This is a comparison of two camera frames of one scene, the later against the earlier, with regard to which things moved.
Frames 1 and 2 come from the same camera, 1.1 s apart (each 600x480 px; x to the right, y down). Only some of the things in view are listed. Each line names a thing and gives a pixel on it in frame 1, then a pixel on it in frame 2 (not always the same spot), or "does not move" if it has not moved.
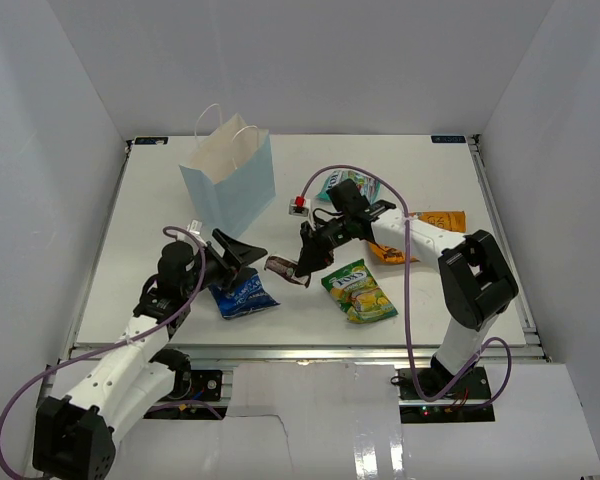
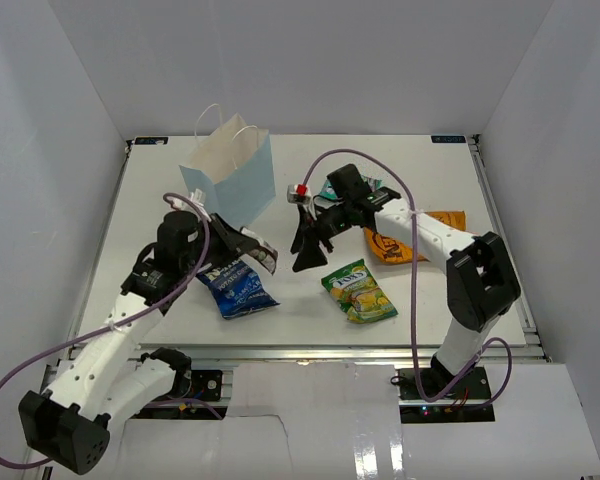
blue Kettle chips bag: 246,294 does not move
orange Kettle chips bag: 450,220 does not move
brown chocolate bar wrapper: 287,269 -> 265,255
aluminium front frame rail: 320,352 does not move
